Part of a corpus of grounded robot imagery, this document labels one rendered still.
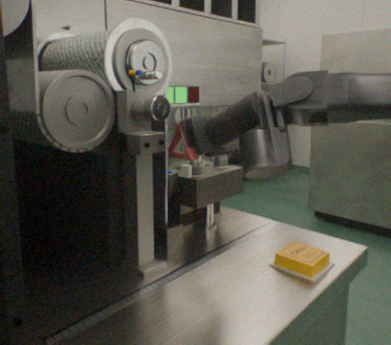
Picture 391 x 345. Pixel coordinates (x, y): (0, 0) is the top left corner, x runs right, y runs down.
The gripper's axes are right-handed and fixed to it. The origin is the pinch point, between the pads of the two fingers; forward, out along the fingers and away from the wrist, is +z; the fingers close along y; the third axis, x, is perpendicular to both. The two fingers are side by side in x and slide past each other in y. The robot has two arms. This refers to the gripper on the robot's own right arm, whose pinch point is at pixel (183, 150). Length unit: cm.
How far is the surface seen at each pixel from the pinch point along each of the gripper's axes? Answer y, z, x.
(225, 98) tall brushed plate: 58, 30, 26
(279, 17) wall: 430, 170, 227
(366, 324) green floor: 142, 56, -88
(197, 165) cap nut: 5.6, 3.3, -2.5
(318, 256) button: 10.9, -12.3, -24.7
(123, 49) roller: -11.7, -5.9, 16.5
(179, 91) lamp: 33, 28, 27
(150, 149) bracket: -10.9, -4.0, -0.3
